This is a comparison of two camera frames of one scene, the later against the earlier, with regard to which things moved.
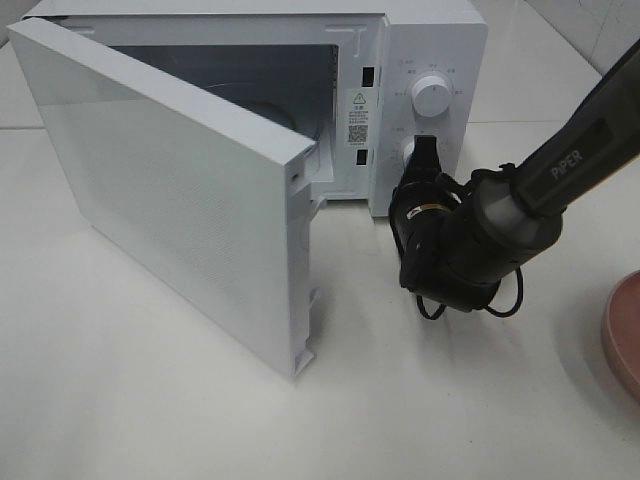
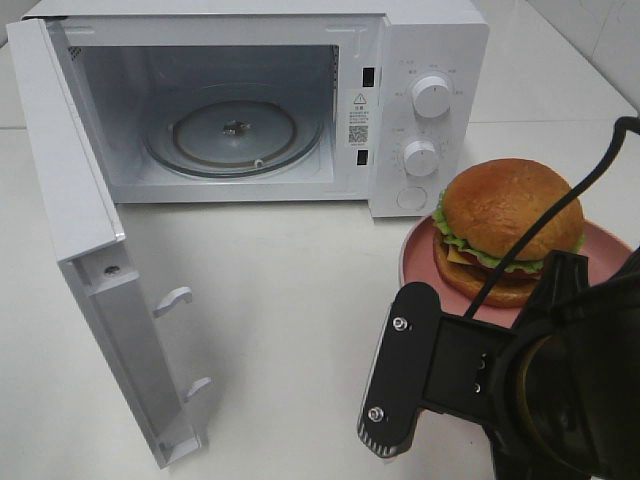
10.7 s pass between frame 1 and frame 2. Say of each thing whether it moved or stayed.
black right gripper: moved
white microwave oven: moved
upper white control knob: stayed
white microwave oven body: stayed
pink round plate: moved
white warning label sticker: stayed
